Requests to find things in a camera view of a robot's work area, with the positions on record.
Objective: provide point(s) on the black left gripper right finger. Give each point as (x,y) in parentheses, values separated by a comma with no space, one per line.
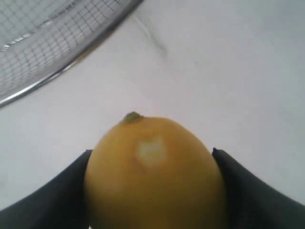
(253,204)

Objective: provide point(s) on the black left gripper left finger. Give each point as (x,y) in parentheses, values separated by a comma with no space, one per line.
(59,204)

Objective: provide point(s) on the yellow lemon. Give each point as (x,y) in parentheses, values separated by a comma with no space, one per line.
(152,173)

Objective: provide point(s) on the oval metal mesh basket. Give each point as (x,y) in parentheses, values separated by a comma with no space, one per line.
(41,39)

